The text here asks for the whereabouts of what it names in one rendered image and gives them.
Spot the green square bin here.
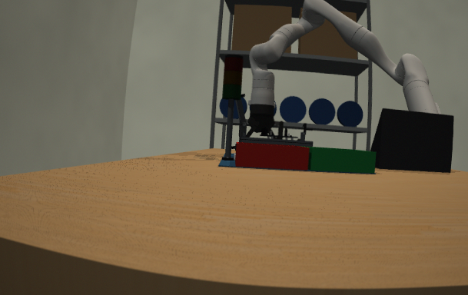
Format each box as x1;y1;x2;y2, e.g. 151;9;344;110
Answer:
306;147;376;174

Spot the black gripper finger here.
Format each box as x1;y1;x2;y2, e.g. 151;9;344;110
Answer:
239;121;260;138
264;121;284;139

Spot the red bin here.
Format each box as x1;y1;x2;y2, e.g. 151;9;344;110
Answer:
235;142;310;171

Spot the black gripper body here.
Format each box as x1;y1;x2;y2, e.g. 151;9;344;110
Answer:
248;104;275;133

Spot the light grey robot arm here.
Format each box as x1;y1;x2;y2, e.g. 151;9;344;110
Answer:
248;0;441;114

